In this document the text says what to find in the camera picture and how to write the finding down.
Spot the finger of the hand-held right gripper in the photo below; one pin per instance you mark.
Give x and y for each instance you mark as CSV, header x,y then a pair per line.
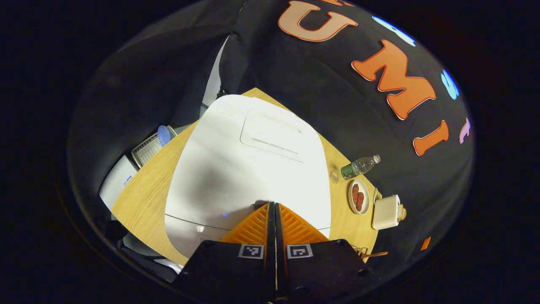
x,y
426,243

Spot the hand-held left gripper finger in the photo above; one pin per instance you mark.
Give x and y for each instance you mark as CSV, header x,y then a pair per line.
x,y
271,236
279,236

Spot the white rice cooker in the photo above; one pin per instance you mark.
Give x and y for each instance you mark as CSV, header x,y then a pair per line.
x,y
236,169

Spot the toast bread slice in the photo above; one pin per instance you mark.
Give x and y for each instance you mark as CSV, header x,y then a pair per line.
x,y
403,213

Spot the white toaster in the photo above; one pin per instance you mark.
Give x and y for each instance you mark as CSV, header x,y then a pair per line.
x,y
384,213

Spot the white round plate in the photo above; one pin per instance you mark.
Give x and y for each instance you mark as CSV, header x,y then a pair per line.
x,y
366,197

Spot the red meat piece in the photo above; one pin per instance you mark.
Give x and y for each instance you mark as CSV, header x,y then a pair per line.
x,y
355,192
360,202

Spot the clear plastic water bottle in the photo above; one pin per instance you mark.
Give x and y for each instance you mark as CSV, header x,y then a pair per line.
x,y
358,167

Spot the white box appliance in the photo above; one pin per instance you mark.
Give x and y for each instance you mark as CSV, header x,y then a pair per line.
x,y
118,181

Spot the black backdrop cloth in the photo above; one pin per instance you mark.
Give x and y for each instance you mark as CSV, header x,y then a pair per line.
x,y
320,76

